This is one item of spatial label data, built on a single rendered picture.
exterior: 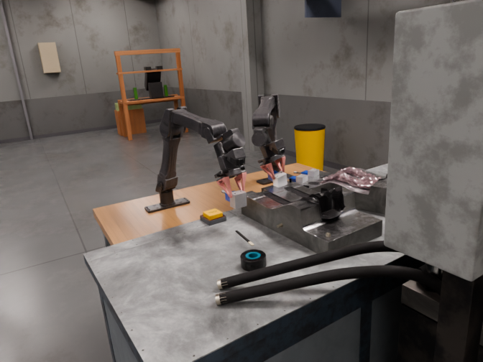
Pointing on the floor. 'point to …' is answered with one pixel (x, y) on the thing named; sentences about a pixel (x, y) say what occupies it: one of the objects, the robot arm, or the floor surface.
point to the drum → (310, 144)
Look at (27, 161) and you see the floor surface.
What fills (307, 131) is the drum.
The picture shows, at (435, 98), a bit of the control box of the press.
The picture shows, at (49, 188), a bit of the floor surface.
